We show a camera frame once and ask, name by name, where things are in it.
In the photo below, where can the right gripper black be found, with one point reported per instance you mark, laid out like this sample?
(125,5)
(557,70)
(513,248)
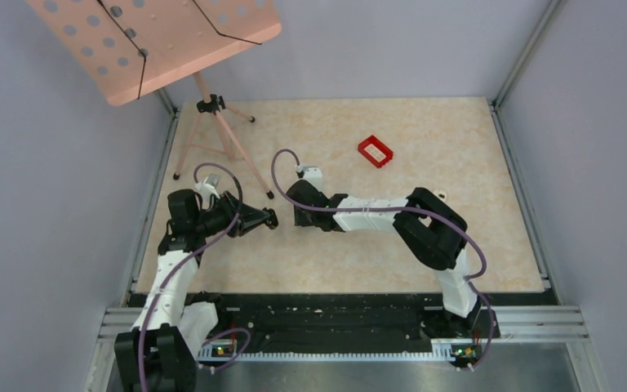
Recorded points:
(300,220)

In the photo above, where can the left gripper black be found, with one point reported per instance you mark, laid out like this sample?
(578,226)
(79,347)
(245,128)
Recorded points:
(234,212)

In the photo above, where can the black earbud charging case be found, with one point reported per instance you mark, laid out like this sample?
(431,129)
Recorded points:
(272,219)

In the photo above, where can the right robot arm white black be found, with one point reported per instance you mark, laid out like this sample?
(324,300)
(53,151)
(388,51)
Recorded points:
(433,232)

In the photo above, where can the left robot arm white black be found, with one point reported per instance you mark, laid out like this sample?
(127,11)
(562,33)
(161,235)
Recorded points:
(160,351)

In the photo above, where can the red plastic tray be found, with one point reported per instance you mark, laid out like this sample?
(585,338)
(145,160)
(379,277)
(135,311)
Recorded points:
(375,151)

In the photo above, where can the pink music stand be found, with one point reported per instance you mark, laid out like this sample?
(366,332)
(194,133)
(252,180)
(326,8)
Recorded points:
(133,48)

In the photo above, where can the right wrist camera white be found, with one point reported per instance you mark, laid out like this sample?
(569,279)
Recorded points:
(312,174)

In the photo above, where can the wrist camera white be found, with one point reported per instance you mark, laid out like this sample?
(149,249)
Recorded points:
(208,187)
(312,174)

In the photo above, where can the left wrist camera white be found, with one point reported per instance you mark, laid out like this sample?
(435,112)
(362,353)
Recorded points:
(208,187)

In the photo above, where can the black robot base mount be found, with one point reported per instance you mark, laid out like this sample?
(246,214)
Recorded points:
(318,323)

